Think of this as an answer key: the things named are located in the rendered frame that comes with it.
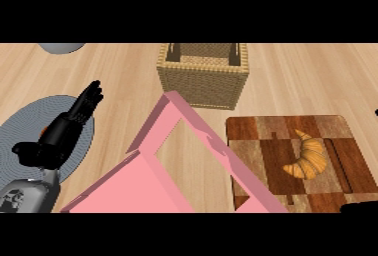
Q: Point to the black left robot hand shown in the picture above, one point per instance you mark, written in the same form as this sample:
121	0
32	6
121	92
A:
57	138

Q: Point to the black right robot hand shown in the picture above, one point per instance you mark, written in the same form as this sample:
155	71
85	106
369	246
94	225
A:
361	208

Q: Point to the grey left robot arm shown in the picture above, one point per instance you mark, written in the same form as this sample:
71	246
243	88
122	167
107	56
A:
26	196

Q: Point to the golden croissant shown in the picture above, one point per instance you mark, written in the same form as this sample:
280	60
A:
310	160

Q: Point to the wooden checkered cutting board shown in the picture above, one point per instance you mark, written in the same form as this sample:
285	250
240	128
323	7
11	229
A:
274	156

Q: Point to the tan wicker basket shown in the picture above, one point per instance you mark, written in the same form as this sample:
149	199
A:
203	83

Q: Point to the small orange object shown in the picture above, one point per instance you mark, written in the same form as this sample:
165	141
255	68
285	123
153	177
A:
44	129

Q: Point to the grey round object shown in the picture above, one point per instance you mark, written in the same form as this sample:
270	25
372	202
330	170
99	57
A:
60	47

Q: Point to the pink frame rack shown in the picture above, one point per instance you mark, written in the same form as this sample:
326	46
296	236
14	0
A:
133	186

